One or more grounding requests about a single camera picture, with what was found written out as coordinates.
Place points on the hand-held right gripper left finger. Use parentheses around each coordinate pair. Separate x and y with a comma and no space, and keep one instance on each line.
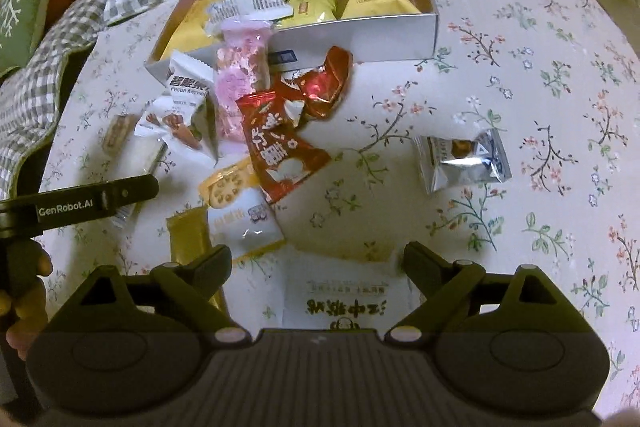
(212,262)

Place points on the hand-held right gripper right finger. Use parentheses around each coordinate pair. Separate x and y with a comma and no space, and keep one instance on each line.
(417,262)

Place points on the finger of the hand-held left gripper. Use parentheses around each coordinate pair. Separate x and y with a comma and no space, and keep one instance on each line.
(135,191)

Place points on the yellow white biscuit packet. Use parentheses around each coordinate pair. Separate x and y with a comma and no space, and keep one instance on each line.
(240,217)

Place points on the white pecan packet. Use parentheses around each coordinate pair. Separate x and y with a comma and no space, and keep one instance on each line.
(187,79)
(175,127)

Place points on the red white-print snack packet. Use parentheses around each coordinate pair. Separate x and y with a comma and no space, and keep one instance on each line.
(280,152)

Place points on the pink cookie packet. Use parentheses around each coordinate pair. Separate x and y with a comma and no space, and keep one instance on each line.
(240,77)

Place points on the shiny dark red snack packet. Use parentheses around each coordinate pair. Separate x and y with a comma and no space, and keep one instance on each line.
(322,82)

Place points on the silver cardboard box pink inside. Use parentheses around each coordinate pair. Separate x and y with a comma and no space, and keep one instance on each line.
(350,37)

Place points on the person's left hand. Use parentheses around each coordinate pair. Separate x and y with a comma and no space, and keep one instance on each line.
(30,299)

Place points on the gold bar packet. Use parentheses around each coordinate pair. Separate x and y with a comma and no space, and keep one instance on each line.
(187,237)

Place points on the small tan snack packet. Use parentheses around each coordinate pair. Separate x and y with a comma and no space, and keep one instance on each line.
(119,134)

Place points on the silver snack packet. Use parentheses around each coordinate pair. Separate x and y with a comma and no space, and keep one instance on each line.
(460,167)

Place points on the floral tablecloth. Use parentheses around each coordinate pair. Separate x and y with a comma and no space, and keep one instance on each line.
(500,57)

